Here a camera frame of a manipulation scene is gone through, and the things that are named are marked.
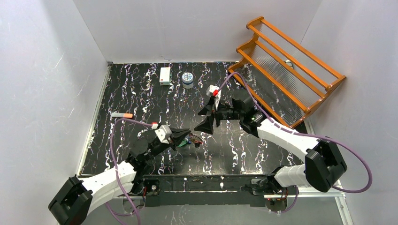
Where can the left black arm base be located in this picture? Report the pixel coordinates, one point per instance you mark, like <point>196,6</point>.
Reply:
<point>145,187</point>

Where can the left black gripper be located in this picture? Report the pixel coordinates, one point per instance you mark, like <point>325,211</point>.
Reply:
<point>169,140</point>

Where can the orange wooden shoe rack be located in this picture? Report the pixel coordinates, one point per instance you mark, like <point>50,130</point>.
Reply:
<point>286,78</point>

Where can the white small box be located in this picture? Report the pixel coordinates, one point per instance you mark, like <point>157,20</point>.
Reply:
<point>165,76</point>

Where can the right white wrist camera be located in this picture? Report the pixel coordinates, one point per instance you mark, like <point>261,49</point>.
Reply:
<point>214,91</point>

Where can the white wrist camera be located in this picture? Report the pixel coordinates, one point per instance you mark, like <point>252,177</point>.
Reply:
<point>163,133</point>
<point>214,91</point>

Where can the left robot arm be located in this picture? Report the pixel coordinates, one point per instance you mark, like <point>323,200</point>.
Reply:
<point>77,198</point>

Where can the metal keyring with red handle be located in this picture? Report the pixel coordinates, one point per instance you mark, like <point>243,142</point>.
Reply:
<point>191,138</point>

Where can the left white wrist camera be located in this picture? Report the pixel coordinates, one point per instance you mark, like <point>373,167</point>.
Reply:
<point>163,133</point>

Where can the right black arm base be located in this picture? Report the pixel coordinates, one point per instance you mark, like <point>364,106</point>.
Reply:
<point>278,200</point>

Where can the white orange marker tube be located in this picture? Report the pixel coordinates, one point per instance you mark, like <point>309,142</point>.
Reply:
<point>122,115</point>

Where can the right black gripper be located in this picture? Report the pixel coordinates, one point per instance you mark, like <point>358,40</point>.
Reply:
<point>214,113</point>

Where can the aluminium rail frame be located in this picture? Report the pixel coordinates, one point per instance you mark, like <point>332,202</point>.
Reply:
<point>225,190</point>

